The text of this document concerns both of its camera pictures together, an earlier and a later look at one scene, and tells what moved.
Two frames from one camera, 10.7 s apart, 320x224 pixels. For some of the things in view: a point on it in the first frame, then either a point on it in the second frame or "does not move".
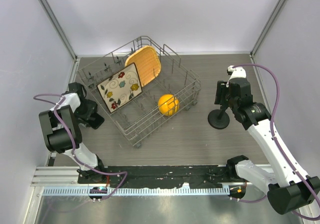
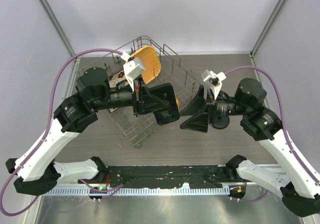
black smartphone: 98,121 to 165,92
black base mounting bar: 170,176 does not move
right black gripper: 221,90 to 199,118
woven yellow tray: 147,61 does not move
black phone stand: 218,119 does not move
